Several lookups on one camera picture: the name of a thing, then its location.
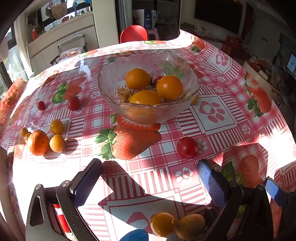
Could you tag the red boxes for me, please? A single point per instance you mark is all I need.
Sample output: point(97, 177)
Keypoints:
point(234, 47)

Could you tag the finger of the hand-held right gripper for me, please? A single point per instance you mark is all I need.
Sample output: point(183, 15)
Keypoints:
point(275, 192)

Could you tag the hanging plant pot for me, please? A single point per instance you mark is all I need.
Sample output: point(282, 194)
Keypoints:
point(57, 10)

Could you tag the pink checked strawberry tablecloth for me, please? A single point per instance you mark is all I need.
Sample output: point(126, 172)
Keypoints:
point(143, 180)

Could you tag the red plastic chair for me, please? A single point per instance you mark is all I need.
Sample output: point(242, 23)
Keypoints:
point(134, 33)

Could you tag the computer monitor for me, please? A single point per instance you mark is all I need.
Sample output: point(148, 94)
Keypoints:
point(291, 63)

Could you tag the yellow cherry tomato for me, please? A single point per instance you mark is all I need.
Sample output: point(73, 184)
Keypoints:
point(162, 224)
point(56, 143)
point(27, 136)
point(23, 131)
point(56, 126)

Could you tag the red cherry tomato with stem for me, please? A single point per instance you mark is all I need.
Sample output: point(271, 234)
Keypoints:
point(73, 103)

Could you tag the purple plastic stool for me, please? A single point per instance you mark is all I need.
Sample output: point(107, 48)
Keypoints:
point(153, 34)

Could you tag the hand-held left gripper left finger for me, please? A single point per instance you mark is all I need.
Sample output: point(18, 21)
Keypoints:
point(86, 183)

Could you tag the black television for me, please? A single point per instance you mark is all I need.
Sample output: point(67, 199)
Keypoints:
point(218, 15)

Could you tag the clear glass bowl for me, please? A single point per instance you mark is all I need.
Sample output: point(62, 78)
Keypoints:
point(148, 113)

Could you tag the blue round object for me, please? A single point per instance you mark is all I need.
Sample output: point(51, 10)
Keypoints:
point(134, 235)

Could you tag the brown longan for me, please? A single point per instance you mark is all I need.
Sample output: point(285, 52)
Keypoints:
point(190, 226)

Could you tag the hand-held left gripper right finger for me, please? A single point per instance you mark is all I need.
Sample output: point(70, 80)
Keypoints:
point(212, 185)

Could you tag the brown dried fruit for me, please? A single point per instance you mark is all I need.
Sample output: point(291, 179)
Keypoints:
point(124, 93)

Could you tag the orange mandarin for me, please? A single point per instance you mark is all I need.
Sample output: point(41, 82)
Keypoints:
point(38, 142)

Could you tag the orange citrus fruit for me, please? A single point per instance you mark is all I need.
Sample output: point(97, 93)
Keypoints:
point(137, 78)
point(145, 98)
point(169, 87)

